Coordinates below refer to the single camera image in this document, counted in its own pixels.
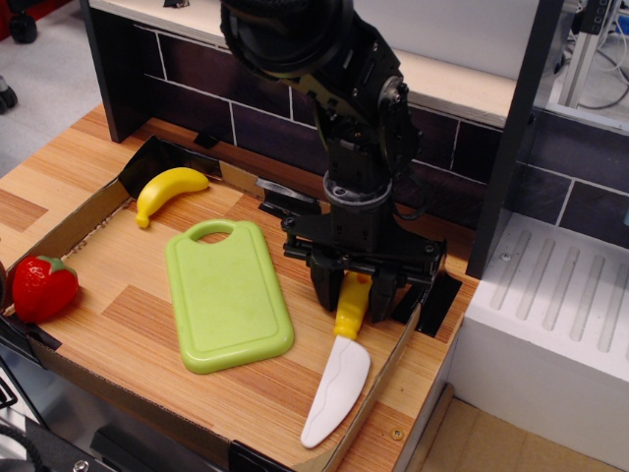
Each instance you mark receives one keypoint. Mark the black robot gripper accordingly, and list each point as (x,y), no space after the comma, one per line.
(360,233)

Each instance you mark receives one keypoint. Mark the yellow handled white toy knife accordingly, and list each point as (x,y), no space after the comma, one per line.
(348,363)

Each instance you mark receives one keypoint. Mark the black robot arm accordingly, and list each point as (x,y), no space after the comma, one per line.
(327,52)

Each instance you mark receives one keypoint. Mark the cardboard fence with black tape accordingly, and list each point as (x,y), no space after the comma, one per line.
(118,339)

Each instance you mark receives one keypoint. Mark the green plastic cutting board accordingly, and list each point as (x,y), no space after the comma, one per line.
(228,305)

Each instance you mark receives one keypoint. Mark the brass screw in table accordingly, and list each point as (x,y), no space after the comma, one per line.
(397,434)

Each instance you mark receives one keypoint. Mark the white toy sink drainboard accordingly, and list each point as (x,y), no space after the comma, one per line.
(544,342)

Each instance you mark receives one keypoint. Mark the yellow toy banana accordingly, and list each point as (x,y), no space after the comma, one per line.
(164,187)

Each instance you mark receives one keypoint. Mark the red toy strawberry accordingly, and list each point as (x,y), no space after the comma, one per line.
(42,287)

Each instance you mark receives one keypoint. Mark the black caster wheel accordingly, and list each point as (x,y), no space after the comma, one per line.
(8,98)

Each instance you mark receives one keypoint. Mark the aluminium frame with cables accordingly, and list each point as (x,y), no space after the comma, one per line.
(591,79)

